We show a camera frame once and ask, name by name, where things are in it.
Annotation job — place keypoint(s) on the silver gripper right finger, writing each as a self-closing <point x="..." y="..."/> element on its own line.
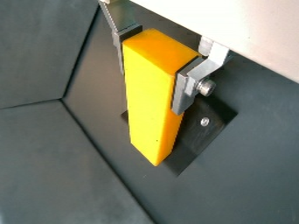
<point x="192" y="79"/>

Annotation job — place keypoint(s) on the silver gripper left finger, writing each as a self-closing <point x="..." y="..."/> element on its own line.
<point x="124" y="27"/>

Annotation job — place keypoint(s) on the yellow rectangular block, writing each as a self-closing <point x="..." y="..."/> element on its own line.
<point x="154" y="57"/>

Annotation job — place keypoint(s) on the black curved fixture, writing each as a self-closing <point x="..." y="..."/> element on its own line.
<point x="204" y="120"/>

